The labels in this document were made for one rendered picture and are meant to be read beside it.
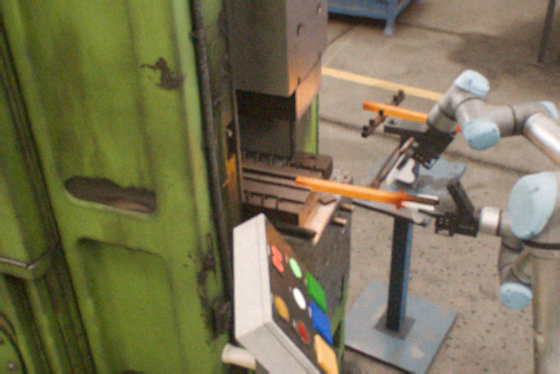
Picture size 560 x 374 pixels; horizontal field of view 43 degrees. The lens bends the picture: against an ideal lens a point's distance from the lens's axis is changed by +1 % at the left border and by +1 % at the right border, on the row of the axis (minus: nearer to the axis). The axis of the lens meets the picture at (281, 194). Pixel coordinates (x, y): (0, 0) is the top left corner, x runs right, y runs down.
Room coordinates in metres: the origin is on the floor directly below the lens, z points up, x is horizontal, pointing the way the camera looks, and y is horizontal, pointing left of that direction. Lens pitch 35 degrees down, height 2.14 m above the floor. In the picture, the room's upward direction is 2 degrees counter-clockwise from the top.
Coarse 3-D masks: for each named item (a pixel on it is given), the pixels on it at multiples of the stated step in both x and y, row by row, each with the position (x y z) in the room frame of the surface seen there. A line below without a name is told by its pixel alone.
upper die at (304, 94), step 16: (320, 64) 1.73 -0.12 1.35; (304, 80) 1.61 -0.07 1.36; (320, 80) 1.73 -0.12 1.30; (240, 96) 1.62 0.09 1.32; (256, 96) 1.60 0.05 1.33; (272, 96) 1.58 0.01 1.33; (288, 96) 1.56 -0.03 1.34; (304, 96) 1.61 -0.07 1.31; (240, 112) 1.62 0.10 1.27; (256, 112) 1.60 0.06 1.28; (272, 112) 1.58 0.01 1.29; (288, 112) 1.57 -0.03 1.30
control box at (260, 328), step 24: (264, 216) 1.26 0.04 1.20; (240, 240) 1.21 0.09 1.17; (264, 240) 1.17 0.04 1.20; (240, 264) 1.13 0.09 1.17; (264, 264) 1.09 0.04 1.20; (288, 264) 1.19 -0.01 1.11; (240, 288) 1.06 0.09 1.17; (264, 288) 1.02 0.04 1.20; (288, 288) 1.10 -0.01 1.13; (240, 312) 0.99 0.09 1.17; (264, 312) 0.96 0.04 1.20; (288, 312) 1.01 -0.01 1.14; (240, 336) 0.93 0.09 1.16; (264, 336) 0.93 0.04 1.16; (288, 336) 0.94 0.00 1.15; (312, 336) 1.03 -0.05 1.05; (264, 360) 0.93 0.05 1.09; (288, 360) 0.93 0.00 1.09; (312, 360) 0.95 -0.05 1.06
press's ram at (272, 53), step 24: (240, 0) 1.55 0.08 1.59; (264, 0) 1.53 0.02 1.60; (288, 0) 1.52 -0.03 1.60; (312, 0) 1.67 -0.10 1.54; (240, 24) 1.55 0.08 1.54; (264, 24) 1.53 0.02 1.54; (288, 24) 1.52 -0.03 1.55; (312, 24) 1.67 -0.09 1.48; (240, 48) 1.56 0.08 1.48; (264, 48) 1.53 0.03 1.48; (288, 48) 1.52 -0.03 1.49; (312, 48) 1.67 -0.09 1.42; (240, 72) 1.56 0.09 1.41; (264, 72) 1.53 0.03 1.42; (288, 72) 1.51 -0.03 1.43
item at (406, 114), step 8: (368, 104) 2.12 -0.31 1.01; (376, 104) 2.12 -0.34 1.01; (384, 104) 2.12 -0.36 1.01; (376, 112) 2.10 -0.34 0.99; (392, 112) 2.07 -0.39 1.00; (400, 112) 2.06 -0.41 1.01; (408, 112) 2.06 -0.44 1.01; (416, 112) 2.05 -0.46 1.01; (416, 120) 2.03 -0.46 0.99; (424, 120) 2.01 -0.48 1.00; (456, 128) 1.96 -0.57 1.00
